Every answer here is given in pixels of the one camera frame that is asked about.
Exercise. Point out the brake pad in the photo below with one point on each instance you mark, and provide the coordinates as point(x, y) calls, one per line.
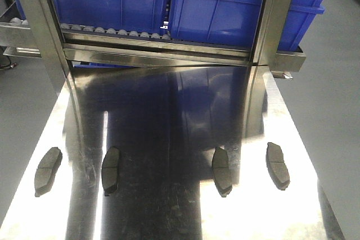
point(276, 166)
point(110, 171)
point(46, 171)
point(221, 172)

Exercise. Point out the right blue plastic bin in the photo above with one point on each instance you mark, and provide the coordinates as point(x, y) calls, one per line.
point(233, 22)

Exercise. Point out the blue plastic bin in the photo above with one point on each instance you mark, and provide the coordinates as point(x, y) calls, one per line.
point(137, 15)
point(233, 22)

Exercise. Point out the grey roller track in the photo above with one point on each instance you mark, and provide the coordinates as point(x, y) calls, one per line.
point(86, 29)

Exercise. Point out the left blue plastic bin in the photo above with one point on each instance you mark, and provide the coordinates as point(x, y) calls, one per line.
point(137, 15)

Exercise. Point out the stainless steel rack frame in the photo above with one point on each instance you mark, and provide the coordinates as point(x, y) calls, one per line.
point(43, 36)

